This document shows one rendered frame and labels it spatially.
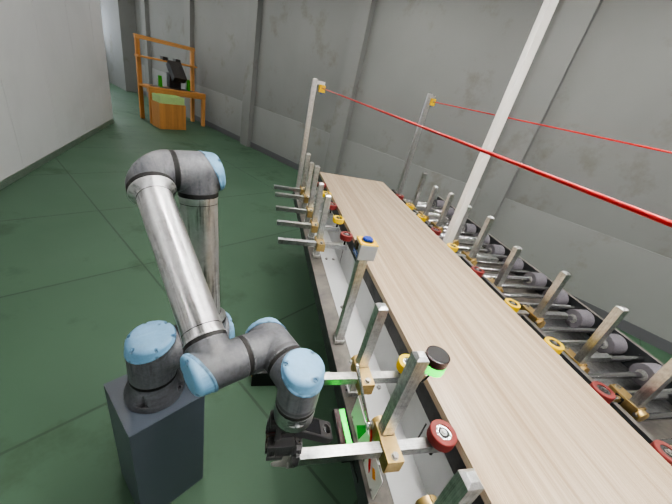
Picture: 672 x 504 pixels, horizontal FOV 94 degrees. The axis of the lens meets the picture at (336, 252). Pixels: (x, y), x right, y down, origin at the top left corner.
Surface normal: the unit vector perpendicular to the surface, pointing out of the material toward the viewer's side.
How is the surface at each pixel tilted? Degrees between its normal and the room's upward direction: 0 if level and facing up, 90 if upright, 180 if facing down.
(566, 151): 90
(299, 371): 5
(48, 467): 0
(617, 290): 90
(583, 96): 90
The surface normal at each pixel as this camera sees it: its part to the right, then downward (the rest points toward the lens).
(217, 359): 0.46, -0.57
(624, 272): -0.67, 0.22
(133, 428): 0.21, -0.86
